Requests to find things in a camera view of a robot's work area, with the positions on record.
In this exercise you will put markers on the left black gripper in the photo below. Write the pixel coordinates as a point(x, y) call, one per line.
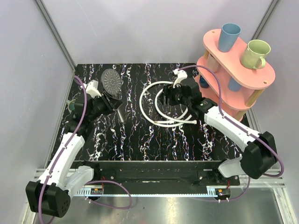
point(106, 101)

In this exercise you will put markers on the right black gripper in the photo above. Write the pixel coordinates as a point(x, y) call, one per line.
point(168, 91)

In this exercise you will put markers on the grey shower head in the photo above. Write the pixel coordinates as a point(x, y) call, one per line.
point(111, 82)

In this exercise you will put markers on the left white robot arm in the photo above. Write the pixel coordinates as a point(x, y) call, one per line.
point(51, 194)

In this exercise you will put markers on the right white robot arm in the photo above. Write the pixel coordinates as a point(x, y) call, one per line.
point(258, 149)

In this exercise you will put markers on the teal ceramic cup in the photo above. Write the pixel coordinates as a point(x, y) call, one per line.
point(70, 105)

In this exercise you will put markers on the dark blue cup bottom shelf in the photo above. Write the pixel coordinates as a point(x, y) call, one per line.
point(203, 83)

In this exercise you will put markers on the pink cup middle shelf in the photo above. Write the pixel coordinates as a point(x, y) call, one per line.
point(212, 64)

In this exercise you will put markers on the light blue cup middle shelf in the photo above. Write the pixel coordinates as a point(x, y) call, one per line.
point(233, 85)

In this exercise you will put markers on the pink three-tier shelf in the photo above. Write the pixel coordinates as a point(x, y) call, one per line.
point(253, 82)

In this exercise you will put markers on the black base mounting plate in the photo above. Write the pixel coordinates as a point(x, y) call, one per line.
point(167, 181)

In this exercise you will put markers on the blue tumbler on top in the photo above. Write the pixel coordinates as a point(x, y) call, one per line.
point(228, 36)

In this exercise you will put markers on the green mug on shelf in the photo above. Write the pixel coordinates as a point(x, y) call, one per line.
point(254, 56)

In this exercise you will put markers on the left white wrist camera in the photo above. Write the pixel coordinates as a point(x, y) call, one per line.
point(92, 89)

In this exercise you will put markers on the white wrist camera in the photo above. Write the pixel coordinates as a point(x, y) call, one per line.
point(92, 89)
point(181, 75)

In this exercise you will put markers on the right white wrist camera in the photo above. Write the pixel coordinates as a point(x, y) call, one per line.
point(181, 75)

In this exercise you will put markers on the aluminium rail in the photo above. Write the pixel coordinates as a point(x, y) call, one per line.
point(262, 182)

